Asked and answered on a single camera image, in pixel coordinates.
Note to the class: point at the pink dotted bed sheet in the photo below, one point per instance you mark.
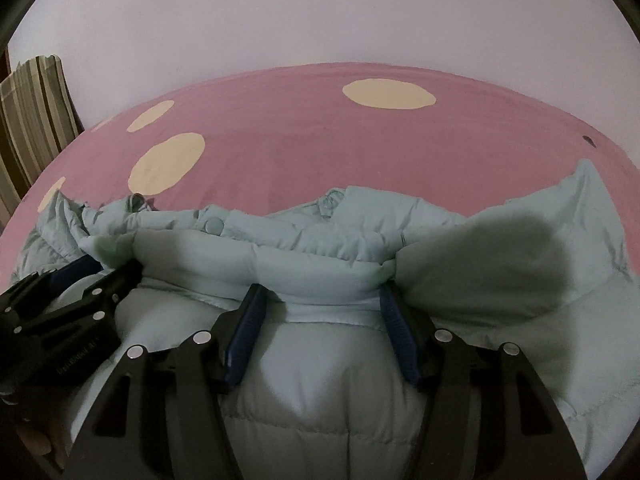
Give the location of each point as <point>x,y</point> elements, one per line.
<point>300,135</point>

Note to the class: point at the light blue puffer jacket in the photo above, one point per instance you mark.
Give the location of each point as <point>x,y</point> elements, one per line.
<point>325,270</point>

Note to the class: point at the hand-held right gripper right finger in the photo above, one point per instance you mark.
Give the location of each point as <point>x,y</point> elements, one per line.
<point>400,340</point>

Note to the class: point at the striped padded headboard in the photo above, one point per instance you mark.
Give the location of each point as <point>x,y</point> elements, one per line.
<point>35,110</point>

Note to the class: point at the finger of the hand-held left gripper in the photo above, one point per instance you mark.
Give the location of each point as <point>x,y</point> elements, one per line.
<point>75,270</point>
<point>112,287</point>

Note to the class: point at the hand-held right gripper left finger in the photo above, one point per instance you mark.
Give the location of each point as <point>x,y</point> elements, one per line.
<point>245,340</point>

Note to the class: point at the person's left hand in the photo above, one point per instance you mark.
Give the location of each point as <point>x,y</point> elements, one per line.
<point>37,441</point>

